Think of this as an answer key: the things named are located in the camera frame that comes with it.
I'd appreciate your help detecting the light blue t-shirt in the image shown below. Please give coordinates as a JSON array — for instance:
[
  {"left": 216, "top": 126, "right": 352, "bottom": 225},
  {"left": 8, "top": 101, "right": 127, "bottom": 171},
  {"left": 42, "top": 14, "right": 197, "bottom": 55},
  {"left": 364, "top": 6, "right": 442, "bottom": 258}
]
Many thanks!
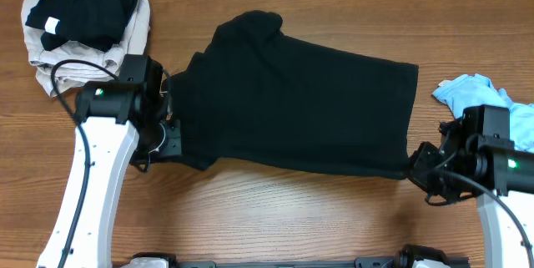
[{"left": 432, "top": 73, "right": 534, "bottom": 153}]

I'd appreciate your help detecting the folded black garment on stack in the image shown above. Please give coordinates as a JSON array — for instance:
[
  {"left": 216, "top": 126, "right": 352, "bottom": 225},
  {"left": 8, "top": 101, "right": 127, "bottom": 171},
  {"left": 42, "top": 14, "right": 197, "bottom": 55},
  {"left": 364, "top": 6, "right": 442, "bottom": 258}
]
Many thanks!
[{"left": 25, "top": 0, "right": 138, "bottom": 52}]

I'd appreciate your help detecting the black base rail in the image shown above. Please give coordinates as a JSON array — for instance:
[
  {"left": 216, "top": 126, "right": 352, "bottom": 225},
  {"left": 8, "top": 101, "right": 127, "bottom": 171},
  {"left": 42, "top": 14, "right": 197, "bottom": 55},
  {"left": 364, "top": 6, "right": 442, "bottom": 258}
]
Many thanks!
[{"left": 120, "top": 245, "right": 471, "bottom": 268}]

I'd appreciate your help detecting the folded beige garment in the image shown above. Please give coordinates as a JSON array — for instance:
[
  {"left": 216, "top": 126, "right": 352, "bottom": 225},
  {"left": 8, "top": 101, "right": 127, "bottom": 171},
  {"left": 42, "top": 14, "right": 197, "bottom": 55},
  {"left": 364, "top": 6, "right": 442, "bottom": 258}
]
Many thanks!
[{"left": 20, "top": 0, "right": 151, "bottom": 98}]

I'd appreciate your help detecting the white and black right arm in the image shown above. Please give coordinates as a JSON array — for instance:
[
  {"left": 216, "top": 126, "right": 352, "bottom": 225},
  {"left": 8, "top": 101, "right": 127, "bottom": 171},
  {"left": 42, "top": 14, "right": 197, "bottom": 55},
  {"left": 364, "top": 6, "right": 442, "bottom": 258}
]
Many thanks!
[{"left": 408, "top": 105, "right": 533, "bottom": 267}]

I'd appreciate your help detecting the black t-shirt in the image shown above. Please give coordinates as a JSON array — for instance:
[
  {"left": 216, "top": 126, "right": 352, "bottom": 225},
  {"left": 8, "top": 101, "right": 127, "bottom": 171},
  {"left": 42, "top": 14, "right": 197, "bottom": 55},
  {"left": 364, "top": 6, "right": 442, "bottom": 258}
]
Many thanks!
[{"left": 164, "top": 11, "right": 418, "bottom": 180}]

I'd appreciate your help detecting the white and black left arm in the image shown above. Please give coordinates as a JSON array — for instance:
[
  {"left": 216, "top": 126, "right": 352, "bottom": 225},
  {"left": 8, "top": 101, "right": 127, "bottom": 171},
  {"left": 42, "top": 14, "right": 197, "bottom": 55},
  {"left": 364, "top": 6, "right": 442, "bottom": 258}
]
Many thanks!
[{"left": 37, "top": 80, "right": 181, "bottom": 267}]

